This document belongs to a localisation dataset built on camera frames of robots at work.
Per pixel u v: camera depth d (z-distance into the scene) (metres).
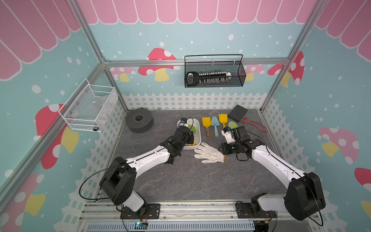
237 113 1.19
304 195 0.41
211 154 0.94
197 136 1.03
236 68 0.94
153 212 0.74
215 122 1.12
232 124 1.12
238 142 0.72
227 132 0.77
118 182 0.44
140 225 0.73
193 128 1.09
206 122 1.12
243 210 0.74
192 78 0.89
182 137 0.66
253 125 1.08
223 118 1.13
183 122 0.74
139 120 1.07
